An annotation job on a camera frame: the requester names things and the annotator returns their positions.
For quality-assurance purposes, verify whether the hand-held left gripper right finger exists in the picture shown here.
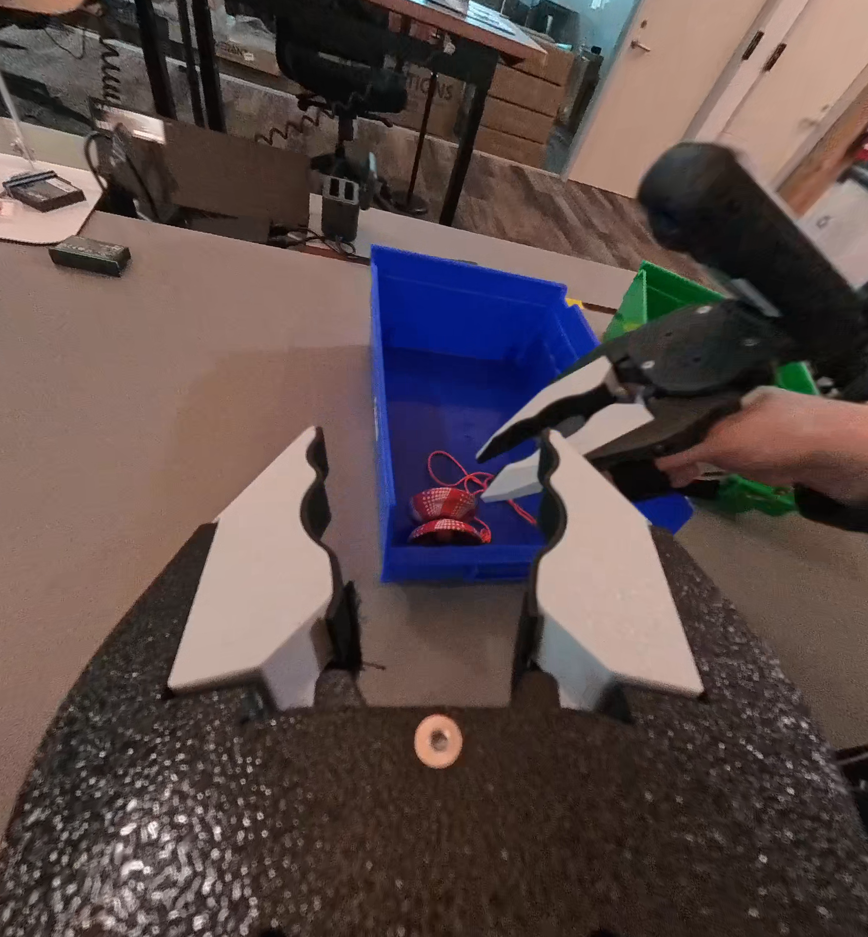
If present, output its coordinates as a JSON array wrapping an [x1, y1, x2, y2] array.
[[529, 432, 706, 711]]

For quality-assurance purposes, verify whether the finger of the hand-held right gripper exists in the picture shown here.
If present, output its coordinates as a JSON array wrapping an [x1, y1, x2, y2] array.
[[477, 356, 628, 464], [481, 403, 657, 503]]

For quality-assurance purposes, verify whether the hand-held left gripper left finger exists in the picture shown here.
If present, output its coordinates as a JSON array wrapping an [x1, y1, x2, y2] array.
[[168, 428, 340, 711]]

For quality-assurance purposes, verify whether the green plastic bin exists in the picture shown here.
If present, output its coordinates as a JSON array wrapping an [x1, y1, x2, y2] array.
[[606, 264, 823, 516]]

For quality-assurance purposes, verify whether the orange yo-yo string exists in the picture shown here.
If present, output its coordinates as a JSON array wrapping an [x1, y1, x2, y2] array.
[[427, 450, 540, 531]]

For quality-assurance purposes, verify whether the blue plastic bin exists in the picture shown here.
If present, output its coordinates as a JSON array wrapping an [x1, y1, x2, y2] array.
[[368, 245, 694, 584]]

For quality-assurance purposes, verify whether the white desk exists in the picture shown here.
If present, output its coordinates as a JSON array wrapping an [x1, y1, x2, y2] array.
[[0, 110, 868, 909]]

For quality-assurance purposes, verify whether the long wooden desk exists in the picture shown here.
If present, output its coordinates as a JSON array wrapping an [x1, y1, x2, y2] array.
[[134, 0, 547, 228]]

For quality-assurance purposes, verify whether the person's right hand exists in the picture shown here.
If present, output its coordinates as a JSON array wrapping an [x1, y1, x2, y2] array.
[[654, 388, 868, 506]]

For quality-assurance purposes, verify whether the cardboard box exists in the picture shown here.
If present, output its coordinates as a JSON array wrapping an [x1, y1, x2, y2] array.
[[478, 100, 569, 144], [471, 132, 555, 171], [485, 62, 581, 118]]

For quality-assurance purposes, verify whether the white door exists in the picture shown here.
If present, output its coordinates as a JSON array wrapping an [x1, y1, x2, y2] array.
[[569, 0, 771, 199], [698, 0, 868, 177]]

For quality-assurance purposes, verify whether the black power adapter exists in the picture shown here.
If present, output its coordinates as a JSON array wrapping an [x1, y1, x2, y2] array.
[[322, 176, 363, 244]]

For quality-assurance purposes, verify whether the black object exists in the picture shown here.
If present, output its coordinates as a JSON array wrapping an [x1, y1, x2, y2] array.
[[49, 235, 132, 278]]

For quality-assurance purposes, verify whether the black office chair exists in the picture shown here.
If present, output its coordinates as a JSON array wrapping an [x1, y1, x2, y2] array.
[[276, 0, 408, 191]]

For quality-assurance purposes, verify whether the black box device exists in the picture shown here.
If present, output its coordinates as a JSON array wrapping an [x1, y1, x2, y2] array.
[[90, 118, 313, 243]]

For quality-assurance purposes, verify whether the wooden post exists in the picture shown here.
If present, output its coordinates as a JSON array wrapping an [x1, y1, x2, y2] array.
[[778, 37, 868, 218]]

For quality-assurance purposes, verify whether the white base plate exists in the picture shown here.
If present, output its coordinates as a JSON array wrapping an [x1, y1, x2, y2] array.
[[0, 147, 102, 245]]

